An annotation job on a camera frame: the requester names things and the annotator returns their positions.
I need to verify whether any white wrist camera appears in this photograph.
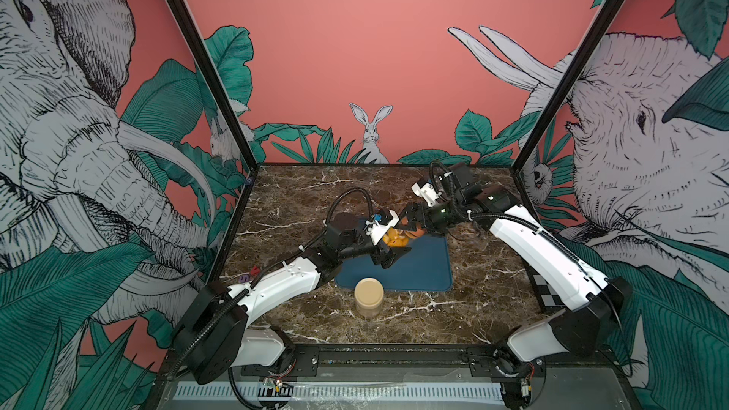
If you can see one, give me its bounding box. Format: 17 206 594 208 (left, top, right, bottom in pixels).
411 171 455 207
366 210 400 245

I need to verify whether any black cage frame post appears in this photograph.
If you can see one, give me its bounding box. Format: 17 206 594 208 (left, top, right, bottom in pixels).
165 0 258 172
510 0 626 176

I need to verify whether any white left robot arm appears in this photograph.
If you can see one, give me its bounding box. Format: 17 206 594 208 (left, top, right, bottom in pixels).
167 211 408 385

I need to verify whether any teal rectangular tray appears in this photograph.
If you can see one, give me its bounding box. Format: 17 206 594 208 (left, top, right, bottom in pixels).
335 235 453 292

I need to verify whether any clear glass cookie jar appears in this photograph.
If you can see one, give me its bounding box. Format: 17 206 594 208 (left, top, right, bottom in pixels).
383 228 412 248

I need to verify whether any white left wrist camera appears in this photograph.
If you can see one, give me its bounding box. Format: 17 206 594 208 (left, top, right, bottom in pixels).
366 210 400 245

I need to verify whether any black white checkerboard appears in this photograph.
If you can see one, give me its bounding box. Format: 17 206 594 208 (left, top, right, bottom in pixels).
526 267 565 314

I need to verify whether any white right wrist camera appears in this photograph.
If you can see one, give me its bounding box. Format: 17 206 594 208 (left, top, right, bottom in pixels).
411 171 455 207

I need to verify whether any black cage frame post right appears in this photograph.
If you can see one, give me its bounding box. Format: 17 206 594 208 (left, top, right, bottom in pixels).
510 0 626 176

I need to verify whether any white slotted cable duct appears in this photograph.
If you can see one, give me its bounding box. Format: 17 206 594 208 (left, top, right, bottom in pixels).
170 380 508 404

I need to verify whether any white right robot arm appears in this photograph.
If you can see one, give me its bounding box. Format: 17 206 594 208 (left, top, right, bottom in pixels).
401 180 632 377

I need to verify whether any black cage frame post left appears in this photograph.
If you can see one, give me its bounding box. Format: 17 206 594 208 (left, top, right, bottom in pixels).
165 0 258 172

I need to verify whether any small red purple object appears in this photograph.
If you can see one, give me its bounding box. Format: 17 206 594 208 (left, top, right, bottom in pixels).
237 266 261 284

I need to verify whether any brown jar lid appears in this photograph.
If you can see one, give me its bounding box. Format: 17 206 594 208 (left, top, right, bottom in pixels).
402 224 426 239

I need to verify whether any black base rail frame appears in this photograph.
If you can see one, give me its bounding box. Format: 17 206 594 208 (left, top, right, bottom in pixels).
145 344 640 409

